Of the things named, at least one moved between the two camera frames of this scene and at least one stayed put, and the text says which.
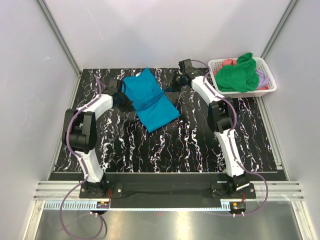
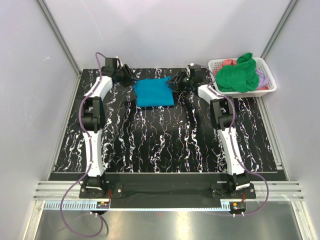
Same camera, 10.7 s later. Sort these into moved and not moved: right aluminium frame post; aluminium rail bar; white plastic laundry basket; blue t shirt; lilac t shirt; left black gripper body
Moved: left black gripper body; blue t shirt
Not moved: aluminium rail bar; lilac t shirt; white plastic laundry basket; right aluminium frame post
